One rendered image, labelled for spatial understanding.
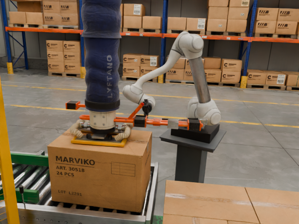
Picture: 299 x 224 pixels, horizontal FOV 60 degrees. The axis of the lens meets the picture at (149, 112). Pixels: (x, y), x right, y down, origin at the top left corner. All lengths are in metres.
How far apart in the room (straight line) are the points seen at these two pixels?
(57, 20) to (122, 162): 8.29
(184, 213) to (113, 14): 1.29
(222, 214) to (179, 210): 0.27
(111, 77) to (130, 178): 0.62
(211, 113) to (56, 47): 8.07
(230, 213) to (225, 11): 7.50
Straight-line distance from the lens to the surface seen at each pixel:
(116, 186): 1.68
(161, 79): 8.71
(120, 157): 1.57
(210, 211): 1.84
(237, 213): 1.89
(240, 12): 8.88
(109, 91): 1.60
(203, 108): 2.13
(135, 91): 2.09
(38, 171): 2.30
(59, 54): 9.67
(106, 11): 1.54
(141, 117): 1.72
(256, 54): 10.37
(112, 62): 1.58
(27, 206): 1.84
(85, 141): 1.68
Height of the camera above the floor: 1.65
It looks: 17 degrees down
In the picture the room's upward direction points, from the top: 2 degrees clockwise
